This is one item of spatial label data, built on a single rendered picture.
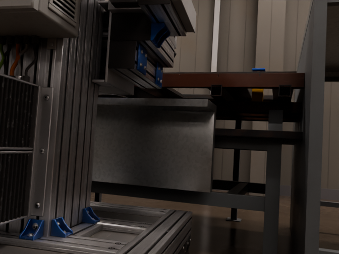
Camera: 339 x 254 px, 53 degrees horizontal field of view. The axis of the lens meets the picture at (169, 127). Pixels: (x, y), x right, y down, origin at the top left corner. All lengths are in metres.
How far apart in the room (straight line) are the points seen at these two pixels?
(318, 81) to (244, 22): 3.38
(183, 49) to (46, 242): 3.78
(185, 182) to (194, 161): 0.10
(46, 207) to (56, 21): 0.48
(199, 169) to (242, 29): 3.17
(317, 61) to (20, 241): 1.01
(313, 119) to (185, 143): 0.58
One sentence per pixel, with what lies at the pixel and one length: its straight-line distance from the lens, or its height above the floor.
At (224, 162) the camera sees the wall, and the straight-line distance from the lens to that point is 4.24.
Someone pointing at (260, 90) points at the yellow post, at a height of 0.78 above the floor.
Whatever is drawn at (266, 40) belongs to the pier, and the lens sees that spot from 4.15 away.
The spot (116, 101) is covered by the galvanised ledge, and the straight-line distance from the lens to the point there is 1.47.
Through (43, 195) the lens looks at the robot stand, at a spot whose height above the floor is 0.34.
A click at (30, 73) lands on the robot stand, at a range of 1.04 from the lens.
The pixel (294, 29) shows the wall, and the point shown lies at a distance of 4.52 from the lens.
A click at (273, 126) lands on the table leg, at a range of 1.56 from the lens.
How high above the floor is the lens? 0.49
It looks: 3 degrees up
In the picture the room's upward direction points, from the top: 3 degrees clockwise
